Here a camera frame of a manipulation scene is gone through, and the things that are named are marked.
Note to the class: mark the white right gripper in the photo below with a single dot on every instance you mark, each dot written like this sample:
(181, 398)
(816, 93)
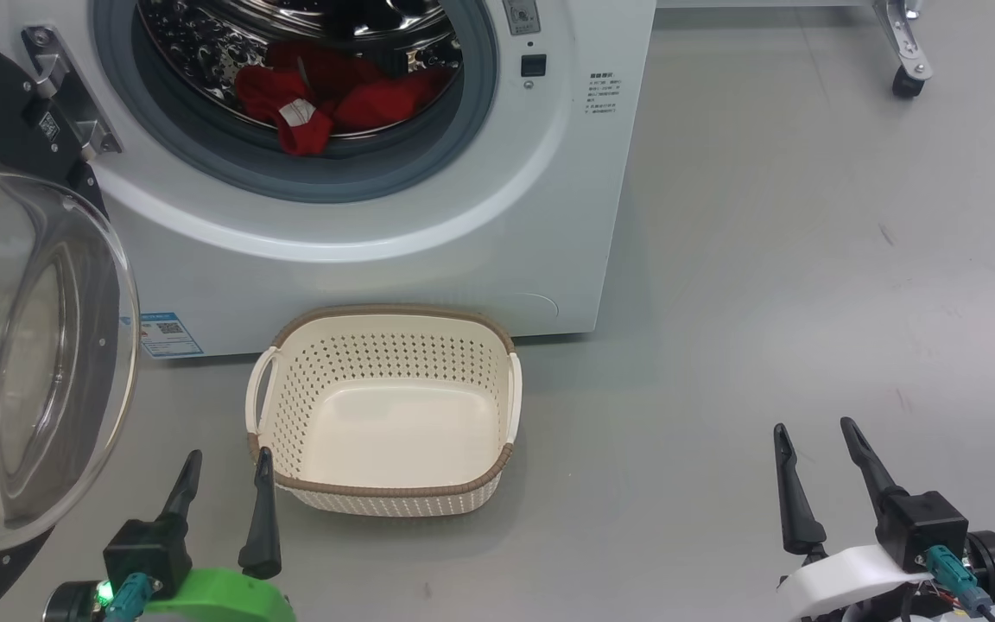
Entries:
(843, 583)

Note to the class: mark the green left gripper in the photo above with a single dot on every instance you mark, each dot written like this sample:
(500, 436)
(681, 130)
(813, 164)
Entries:
(221, 600)

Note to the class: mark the black round glass washer door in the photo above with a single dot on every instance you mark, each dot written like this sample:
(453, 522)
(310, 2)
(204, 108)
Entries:
(31, 345)

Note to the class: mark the red garment with striped trim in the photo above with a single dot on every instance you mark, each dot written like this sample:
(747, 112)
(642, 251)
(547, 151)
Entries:
(377, 104)

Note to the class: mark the cream perforated basket brown rim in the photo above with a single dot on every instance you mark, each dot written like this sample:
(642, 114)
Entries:
(394, 432)

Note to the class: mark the white front-load washing machine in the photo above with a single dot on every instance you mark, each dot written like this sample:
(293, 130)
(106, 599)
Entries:
(463, 259)

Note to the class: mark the metal door hinge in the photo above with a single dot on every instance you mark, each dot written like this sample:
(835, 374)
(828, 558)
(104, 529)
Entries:
(70, 95)

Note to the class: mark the stainless steel washer drum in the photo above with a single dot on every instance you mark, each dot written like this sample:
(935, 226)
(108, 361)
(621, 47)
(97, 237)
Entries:
(195, 43)

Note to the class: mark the blue energy label sticker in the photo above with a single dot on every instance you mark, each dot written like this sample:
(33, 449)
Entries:
(169, 335)

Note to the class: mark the round white filter cover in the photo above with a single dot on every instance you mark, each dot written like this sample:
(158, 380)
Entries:
(541, 313)

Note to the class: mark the metal leg with black caster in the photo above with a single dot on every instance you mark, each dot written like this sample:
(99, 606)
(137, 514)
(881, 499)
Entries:
(908, 52)

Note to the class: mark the small printed text label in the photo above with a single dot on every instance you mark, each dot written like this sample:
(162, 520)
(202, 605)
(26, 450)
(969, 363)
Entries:
(604, 93)

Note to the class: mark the grey warning label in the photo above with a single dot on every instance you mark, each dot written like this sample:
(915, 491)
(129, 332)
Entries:
(522, 15)

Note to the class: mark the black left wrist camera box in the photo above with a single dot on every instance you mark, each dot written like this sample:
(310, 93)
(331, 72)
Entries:
(148, 553)

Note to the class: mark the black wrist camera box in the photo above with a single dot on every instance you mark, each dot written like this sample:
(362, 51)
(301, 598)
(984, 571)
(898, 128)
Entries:
(148, 553)
(921, 527)

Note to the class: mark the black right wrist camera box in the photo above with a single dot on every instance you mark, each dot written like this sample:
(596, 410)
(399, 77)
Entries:
(921, 527)

